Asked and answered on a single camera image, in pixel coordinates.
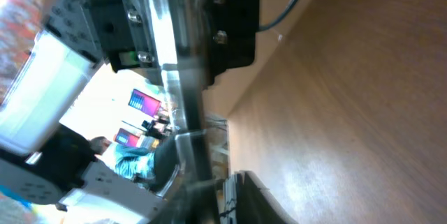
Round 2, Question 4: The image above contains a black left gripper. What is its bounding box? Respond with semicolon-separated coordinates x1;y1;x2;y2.
86;0;260;86

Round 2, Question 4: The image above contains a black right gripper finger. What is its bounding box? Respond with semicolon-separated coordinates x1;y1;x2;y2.
240;171;297;224

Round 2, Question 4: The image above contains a black smartphone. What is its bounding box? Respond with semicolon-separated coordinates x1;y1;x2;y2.
144;0;220;223

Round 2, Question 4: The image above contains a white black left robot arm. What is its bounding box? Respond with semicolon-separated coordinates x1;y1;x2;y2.
1;0;260;223

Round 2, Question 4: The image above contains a person in teal shirt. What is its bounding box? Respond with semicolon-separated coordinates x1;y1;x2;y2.
89;136;178;186

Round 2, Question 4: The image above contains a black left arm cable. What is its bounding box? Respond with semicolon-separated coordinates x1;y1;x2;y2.
258;0;312;32

